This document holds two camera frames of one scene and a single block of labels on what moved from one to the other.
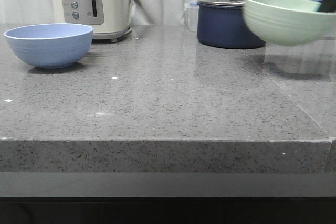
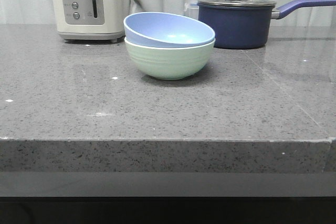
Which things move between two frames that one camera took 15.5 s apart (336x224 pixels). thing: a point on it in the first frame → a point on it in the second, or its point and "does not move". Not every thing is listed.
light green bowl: (286, 20) → (170, 63)
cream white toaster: (101, 0) does not move
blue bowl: (51, 45) → (164, 30)
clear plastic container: (190, 16) does not move
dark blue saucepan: (225, 25) does not move
